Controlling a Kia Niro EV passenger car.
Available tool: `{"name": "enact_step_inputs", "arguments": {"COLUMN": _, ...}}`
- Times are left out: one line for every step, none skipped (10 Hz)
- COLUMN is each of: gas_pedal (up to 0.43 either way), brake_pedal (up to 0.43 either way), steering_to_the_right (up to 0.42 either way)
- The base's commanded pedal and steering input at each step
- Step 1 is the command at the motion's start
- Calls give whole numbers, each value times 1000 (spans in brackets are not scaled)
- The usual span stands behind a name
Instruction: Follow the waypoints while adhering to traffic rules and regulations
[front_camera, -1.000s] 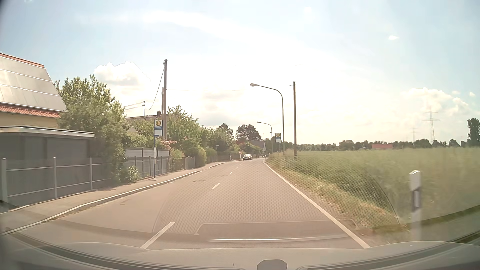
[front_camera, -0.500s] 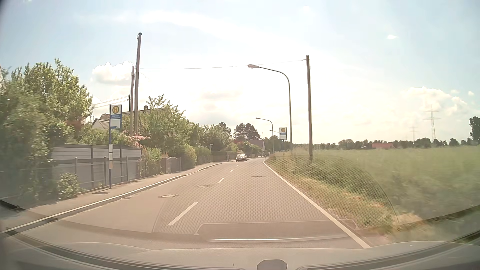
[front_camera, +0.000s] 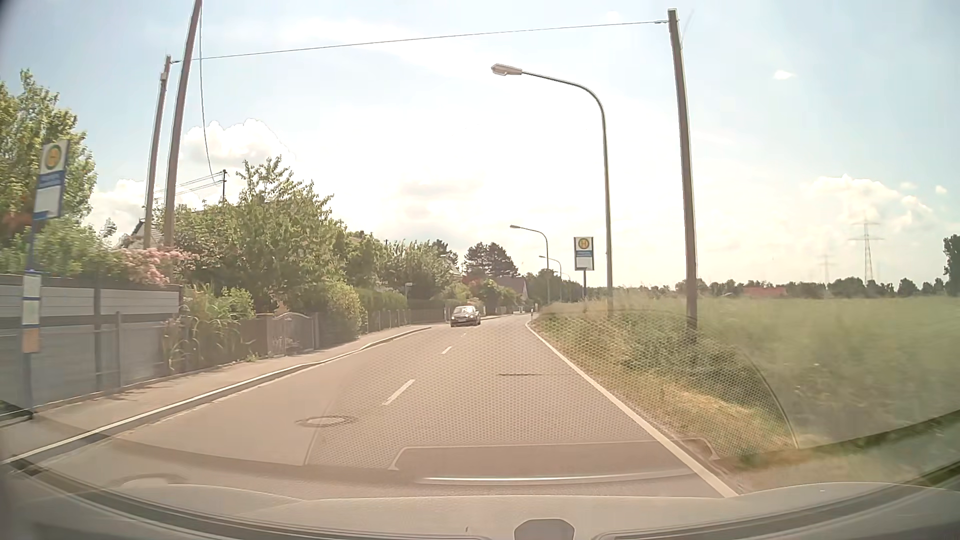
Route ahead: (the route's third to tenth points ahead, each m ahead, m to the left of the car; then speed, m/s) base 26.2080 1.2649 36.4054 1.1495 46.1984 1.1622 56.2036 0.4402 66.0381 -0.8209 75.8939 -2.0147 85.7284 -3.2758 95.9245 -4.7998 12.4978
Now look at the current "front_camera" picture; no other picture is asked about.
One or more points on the house with dark roof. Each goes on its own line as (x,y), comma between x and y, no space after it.
(513,286)

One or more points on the dark oncoming car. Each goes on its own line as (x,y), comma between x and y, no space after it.
(465,316)

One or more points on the low fence with posts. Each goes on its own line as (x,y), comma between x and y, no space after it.
(390,318)

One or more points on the grey asphalt road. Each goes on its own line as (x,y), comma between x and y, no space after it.
(480,390)

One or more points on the row of trees and bushes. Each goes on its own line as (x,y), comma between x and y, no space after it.
(270,232)

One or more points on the road markings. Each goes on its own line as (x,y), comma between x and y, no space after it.
(637,420)

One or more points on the car's own bonnet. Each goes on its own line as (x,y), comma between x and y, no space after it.
(465,514)

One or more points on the red roofed building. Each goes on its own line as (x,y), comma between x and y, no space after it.
(765,291)

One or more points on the grey pavement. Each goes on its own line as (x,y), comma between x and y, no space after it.
(172,390)

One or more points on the leaning wooden utility pole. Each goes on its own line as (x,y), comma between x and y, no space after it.
(178,127)

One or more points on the distant row of trees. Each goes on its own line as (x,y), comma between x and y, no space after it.
(825,287)

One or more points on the small electricity pylon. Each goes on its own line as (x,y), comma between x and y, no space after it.
(826,268)

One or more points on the grass field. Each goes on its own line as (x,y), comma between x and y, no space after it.
(847,352)

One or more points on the large electricity pylon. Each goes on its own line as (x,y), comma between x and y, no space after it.
(867,251)

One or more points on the grey slatted fence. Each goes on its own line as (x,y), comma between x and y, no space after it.
(67,337)

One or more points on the bus stop sign on post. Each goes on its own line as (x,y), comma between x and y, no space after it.
(583,253)
(49,180)

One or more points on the tall curved lamp post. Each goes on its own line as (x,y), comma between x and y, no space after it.
(606,225)

